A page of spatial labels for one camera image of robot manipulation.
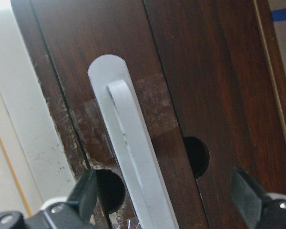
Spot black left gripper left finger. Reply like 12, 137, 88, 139
0, 170, 98, 229

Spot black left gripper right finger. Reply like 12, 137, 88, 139
230, 167, 286, 229

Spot white drawer handle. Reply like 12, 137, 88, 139
88, 54, 179, 229

